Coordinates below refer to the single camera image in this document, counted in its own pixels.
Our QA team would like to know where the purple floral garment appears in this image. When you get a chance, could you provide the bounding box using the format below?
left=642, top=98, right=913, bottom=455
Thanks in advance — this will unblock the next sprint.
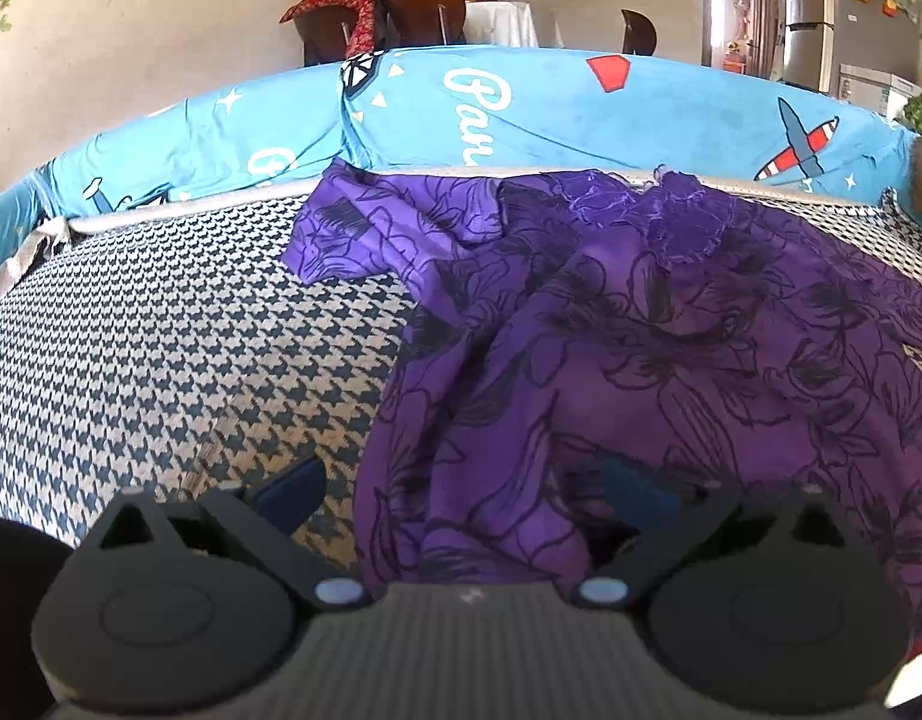
left=283, top=161, right=922, bottom=646

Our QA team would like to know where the houndstooth sofa seat cover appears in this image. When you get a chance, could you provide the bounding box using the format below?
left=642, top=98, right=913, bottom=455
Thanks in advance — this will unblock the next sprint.
left=0, top=193, right=922, bottom=562

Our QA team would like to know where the blue printed sofa back cover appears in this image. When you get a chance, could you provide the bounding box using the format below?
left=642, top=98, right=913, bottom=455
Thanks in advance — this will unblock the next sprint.
left=0, top=46, right=915, bottom=268

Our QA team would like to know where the dark wooden chair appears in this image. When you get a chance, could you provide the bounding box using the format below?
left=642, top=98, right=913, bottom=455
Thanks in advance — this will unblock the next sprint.
left=293, top=0, right=469, bottom=68
left=622, top=8, right=658, bottom=57

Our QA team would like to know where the red patterned cloth on chair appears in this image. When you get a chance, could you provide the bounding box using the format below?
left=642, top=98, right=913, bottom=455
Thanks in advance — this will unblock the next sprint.
left=280, top=0, right=376, bottom=67

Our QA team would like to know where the white clothed dining table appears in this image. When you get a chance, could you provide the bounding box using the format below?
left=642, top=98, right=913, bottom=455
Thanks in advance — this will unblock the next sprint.
left=463, top=0, right=539, bottom=47

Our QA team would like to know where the silver refrigerator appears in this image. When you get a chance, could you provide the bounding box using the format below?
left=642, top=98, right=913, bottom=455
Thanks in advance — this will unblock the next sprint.
left=782, top=0, right=922, bottom=94

